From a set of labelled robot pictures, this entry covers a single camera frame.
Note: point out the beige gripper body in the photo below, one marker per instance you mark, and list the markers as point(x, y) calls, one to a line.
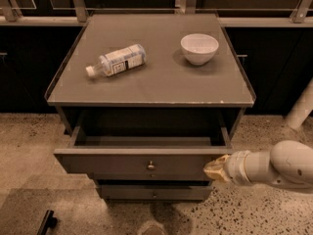
point(237, 166)

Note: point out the grey top drawer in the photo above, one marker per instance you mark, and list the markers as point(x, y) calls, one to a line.
point(126, 158)

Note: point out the grey drawer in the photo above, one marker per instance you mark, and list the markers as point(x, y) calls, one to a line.
point(126, 158)
point(149, 190)

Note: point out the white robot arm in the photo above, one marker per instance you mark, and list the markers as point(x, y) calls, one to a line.
point(288, 165)

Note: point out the grey lower drawer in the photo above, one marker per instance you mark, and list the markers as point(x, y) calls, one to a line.
point(149, 190)

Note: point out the round metal drawer knob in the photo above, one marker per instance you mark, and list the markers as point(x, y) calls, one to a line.
point(151, 166)

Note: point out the grey drawer cabinet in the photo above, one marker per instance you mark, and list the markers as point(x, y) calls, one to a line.
point(166, 78)

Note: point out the white ceramic bowl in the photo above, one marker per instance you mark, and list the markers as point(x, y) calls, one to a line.
point(199, 48)

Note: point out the clear plastic water bottle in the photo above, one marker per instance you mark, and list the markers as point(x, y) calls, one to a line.
point(118, 61)

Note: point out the black object on floor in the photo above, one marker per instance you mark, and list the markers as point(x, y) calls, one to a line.
point(48, 221)

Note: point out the white cylindrical post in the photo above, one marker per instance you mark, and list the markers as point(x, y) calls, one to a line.
point(302, 107)

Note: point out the metal railing frame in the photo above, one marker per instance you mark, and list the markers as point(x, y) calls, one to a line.
point(230, 13)

